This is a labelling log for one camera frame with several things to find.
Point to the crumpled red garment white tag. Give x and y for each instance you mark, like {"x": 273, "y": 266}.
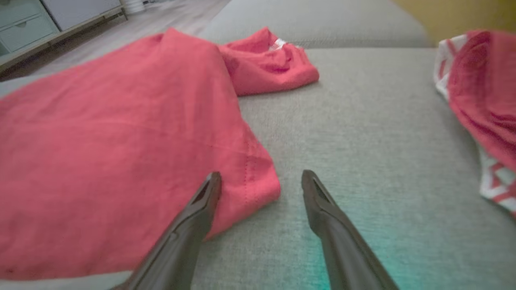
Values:
{"x": 266, "y": 68}

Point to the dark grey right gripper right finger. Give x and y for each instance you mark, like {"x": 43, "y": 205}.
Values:
{"x": 342, "y": 249}

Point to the red white basketball shorts 23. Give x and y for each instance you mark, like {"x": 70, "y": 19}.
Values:
{"x": 100, "y": 141}

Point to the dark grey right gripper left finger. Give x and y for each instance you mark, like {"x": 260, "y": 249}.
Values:
{"x": 177, "y": 241}

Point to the large grey sofa seat cushion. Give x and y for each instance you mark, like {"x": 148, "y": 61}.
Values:
{"x": 363, "y": 141}

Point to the red garment white striped trim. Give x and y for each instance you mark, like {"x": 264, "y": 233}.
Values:
{"x": 483, "y": 92}

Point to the long low TV cabinet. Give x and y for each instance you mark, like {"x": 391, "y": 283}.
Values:
{"x": 24, "y": 28}

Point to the medium grey sofa seat cushion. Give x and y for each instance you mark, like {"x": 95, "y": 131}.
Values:
{"x": 322, "y": 20}

